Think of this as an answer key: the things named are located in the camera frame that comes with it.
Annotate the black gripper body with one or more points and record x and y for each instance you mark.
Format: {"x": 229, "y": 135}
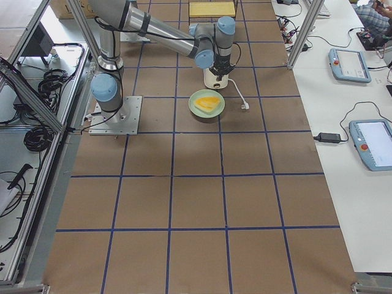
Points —
{"x": 221, "y": 65}

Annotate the white toaster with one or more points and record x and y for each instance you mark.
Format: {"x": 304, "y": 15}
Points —
{"x": 212, "y": 81}

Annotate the green plate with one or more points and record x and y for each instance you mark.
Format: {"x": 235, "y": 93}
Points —
{"x": 206, "y": 93}

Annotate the yellow toast on plate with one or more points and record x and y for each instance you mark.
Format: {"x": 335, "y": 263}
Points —
{"x": 207, "y": 104}

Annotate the black power adapter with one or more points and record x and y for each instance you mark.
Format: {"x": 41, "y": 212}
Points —
{"x": 323, "y": 137}

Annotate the upper blue teach pendant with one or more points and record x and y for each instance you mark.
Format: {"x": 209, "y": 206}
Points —
{"x": 349, "y": 65}

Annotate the blue teach pendant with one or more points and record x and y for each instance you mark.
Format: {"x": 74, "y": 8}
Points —
{"x": 372, "y": 140}
{"x": 349, "y": 65}

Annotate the person in plaid shirt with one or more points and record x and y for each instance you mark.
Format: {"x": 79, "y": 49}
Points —
{"x": 374, "y": 15}

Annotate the lower blue teach pendant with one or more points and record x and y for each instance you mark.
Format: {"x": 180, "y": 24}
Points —
{"x": 372, "y": 140}

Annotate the cardboard box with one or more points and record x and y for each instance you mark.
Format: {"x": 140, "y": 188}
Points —
{"x": 62, "y": 10}

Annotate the black monitor left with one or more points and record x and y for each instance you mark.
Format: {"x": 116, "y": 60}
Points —
{"x": 39, "y": 45}

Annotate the yellow wire rack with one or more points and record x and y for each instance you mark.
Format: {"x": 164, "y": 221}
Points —
{"x": 208, "y": 11}

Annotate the aluminium frame post right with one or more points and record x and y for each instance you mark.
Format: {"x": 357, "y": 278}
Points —
{"x": 305, "y": 29}

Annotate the aluminium frame beam left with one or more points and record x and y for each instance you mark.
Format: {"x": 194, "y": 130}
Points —
{"x": 29, "y": 96}

